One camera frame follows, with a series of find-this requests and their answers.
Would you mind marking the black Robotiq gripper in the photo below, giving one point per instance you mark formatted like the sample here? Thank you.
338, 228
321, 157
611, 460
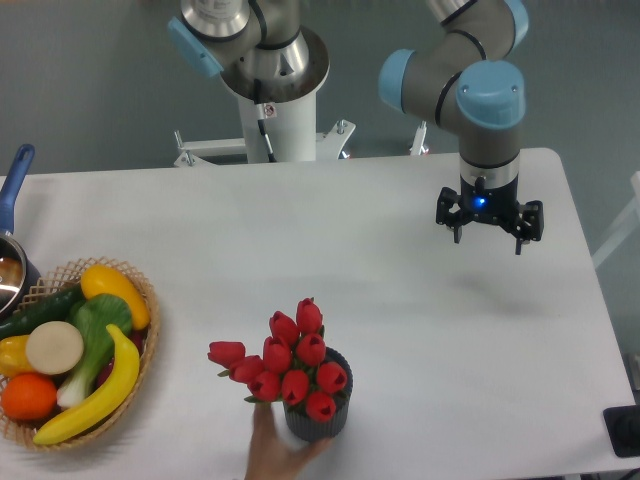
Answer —
498, 206

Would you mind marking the red tulip bouquet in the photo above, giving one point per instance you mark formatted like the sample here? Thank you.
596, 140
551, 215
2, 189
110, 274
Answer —
295, 367

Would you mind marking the dark grey ribbed vase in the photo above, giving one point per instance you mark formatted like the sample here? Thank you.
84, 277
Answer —
307, 429

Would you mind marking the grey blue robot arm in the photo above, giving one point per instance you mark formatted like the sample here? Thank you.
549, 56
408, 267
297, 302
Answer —
465, 86

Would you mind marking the bare human hand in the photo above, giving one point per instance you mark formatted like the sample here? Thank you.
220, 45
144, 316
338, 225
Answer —
269, 457

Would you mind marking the black device at edge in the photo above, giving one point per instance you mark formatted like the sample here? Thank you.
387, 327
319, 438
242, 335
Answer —
622, 425

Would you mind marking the dark red fruit toy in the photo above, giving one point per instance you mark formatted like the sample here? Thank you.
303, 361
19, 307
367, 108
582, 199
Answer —
138, 338

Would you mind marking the yellow lemon toy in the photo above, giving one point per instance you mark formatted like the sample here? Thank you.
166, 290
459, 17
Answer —
101, 279

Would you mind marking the green bok choy toy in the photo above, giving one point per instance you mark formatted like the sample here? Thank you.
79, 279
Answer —
91, 320

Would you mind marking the yellow plastic banana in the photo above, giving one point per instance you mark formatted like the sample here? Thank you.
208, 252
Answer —
103, 401

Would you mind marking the woven wicker basket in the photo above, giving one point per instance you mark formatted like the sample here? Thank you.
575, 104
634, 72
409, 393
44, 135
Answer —
22, 433

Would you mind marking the dark green cucumber toy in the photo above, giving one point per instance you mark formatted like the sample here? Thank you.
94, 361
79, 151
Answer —
55, 307

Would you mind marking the beige round disc toy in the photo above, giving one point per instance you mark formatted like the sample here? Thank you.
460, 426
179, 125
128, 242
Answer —
54, 348

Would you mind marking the orange plastic fruit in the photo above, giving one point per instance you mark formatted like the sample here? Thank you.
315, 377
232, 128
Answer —
29, 396

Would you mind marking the yellow bell pepper toy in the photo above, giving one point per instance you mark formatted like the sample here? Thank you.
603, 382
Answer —
13, 358

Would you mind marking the white frame at right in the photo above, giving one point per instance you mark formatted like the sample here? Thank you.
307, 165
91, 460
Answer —
625, 223

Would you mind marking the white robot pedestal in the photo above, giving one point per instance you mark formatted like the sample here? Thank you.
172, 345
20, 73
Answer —
276, 90

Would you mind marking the blue handled saucepan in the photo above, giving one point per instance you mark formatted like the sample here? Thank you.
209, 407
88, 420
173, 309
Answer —
18, 273

